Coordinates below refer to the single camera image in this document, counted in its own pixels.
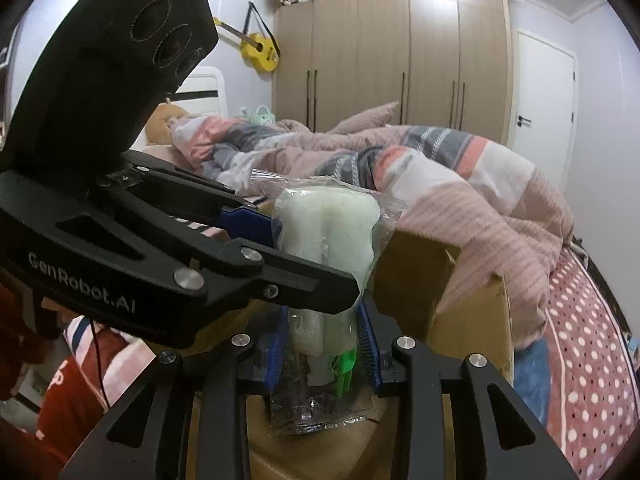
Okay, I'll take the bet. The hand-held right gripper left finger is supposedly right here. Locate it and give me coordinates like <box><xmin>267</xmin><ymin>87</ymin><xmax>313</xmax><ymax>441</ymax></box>
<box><xmin>57</xmin><ymin>306</ymin><xmax>292</xmax><ymax>480</ymax></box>

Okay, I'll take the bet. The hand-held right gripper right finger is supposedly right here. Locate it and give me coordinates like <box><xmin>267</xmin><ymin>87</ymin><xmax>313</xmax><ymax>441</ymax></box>
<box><xmin>356</xmin><ymin>302</ymin><xmax>581</xmax><ymax>480</ymax></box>

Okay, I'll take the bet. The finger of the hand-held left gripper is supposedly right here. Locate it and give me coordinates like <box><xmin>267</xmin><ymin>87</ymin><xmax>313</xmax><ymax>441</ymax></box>
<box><xmin>97</xmin><ymin>150</ymin><xmax>277</xmax><ymax>248</ymax></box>
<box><xmin>52</xmin><ymin>195</ymin><xmax>362</xmax><ymax>313</ymax></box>

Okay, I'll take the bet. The white foam toy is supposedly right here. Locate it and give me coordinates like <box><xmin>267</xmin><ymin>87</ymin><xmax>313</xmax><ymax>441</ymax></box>
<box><xmin>250</xmin><ymin>169</ymin><xmax>410</xmax><ymax>436</ymax></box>

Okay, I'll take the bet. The brown cardboard box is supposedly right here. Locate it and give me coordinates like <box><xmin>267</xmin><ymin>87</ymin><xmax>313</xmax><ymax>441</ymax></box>
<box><xmin>187</xmin><ymin>199</ymin><xmax>517</xmax><ymax>480</ymax></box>

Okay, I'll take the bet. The brown plush bear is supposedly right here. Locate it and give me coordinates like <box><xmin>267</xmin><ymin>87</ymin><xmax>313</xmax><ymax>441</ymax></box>
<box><xmin>145</xmin><ymin>102</ymin><xmax>192</xmax><ymax>147</ymax></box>

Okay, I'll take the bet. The white headboard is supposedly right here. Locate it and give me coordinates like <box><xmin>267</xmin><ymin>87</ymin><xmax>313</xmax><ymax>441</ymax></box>
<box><xmin>145</xmin><ymin>66</ymin><xmax>229</xmax><ymax>145</ymax></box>

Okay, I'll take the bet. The yellow ukulele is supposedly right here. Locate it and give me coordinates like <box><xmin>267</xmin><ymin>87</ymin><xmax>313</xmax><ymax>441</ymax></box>
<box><xmin>212</xmin><ymin>2</ymin><xmax>281</xmax><ymax>74</ymax></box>

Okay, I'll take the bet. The pink pillow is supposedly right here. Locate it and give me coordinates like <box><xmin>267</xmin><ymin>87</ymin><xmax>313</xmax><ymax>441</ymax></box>
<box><xmin>325</xmin><ymin>100</ymin><xmax>402</xmax><ymax>136</ymax></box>

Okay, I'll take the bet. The blue cloth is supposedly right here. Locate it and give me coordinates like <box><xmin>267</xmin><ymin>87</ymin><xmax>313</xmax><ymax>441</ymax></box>
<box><xmin>514</xmin><ymin>344</ymin><xmax>552</xmax><ymax>423</ymax></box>

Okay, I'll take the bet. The pink striped quilt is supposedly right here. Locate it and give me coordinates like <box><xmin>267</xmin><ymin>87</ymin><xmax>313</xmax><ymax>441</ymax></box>
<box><xmin>169</xmin><ymin>114</ymin><xmax>577</xmax><ymax>352</ymax></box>

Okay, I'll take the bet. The red printed shirt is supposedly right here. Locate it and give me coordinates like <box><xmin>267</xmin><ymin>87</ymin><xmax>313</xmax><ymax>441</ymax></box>
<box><xmin>0</xmin><ymin>270</ymin><xmax>157</xmax><ymax>480</ymax></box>

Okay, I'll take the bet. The pink polka dot bedsheet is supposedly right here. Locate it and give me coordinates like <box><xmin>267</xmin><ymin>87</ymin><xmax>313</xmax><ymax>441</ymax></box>
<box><xmin>515</xmin><ymin>242</ymin><xmax>640</xmax><ymax>480</ymax></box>

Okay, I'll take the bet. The wooden wardrobe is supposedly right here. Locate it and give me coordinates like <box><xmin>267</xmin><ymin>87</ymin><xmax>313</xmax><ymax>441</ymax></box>
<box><xmin>272</xmin><ymin>0</ymin><xmax>516</xmax><ymax>150</ymax></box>

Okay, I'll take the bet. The white door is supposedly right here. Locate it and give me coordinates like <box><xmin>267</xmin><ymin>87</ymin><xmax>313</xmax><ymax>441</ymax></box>
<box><xmin>512</xmin><ymin>29</ymin><xmax>579</xmax><ymax>192</ymax></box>

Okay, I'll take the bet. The thin black cable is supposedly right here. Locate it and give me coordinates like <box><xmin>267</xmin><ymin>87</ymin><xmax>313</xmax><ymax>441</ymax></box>
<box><xmin>89</xmin><ymin>316</ymin><xmax>110</xmax><ymax>412</ymax></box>

